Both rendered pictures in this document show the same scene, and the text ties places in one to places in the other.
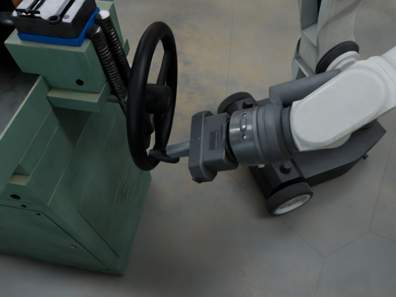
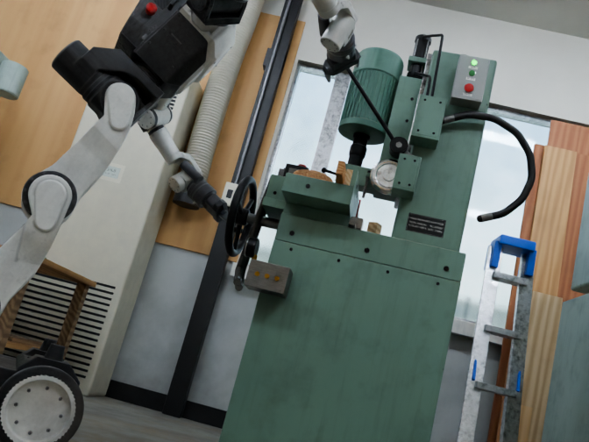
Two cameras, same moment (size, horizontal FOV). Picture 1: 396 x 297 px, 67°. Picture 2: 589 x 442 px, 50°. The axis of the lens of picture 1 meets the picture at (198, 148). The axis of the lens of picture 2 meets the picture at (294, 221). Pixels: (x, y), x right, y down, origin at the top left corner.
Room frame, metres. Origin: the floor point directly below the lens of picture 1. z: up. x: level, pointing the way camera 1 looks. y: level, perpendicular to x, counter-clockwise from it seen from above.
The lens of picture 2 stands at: (2.58, 0.26, 0.30)
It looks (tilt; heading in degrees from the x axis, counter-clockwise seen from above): 14 degrees up; 180
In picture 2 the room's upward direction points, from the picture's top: 15 degrees clockwise
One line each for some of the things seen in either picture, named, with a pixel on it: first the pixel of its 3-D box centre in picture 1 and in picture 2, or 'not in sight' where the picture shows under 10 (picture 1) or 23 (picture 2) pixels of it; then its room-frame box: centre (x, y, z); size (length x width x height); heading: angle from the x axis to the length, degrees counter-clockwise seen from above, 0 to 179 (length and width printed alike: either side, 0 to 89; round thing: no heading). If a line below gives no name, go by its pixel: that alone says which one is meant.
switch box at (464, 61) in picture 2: not in sight; (469, 81); (0.66, 0.71, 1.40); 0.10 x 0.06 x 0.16; 80
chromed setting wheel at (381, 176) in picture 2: not in sight; (388, 176); (0.61, 0.53, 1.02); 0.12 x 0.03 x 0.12; 80
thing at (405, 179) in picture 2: not in sight; (406, 176); (0.65, 0.57, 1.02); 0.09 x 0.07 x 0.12; 170
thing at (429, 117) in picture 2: not in sight; (428, 121); (0.65, 0.60, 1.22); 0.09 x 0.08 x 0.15; 80
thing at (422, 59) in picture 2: not in sight; (420, 59); (0.49, 0.56, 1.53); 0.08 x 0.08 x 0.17; 80
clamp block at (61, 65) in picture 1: (71, 43); (289, 196); (0.45, 0.23, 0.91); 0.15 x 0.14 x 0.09; 170
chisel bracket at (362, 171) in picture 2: not in sight; (356, 180); (0.47, 0.44, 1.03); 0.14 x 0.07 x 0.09; 80
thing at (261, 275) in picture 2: not in sight; (268, 278); (0.70, 0.23, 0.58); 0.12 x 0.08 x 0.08; 80
